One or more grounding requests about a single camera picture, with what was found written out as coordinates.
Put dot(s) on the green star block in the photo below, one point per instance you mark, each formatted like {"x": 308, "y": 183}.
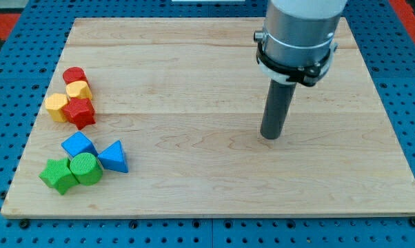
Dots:
{"x": 57, "y": 175}

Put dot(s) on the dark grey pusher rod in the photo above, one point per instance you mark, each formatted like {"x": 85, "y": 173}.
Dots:
{"x": 278, "y": 101}

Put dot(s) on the green cylinder block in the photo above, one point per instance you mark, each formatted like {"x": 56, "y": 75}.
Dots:
{"x": 86, "y": 169}

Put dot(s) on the blue cube block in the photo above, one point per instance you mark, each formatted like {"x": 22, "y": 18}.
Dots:
{"x": 78, "y": 143}

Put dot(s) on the yellow hexagon block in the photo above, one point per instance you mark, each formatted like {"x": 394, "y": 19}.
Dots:
{"x": 54, "y": 105}

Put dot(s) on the wooden board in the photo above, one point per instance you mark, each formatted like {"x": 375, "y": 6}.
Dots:
{"x": 185, "y": 97}

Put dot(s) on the red star block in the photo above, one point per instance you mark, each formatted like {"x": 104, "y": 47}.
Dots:
{"x": 79, "y": 112}

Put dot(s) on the blue triangle block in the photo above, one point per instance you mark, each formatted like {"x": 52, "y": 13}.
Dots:
{"x": 113, "y": 158}

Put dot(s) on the yellow half-round block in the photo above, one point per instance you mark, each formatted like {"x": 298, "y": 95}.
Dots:
{"x": 79, "y": 90}

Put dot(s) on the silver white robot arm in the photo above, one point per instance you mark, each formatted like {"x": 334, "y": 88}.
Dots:
{"x": 295, "y": 44}

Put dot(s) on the red cylinder block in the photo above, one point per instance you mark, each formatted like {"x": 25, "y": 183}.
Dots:
{"x": 73, "y": 74}

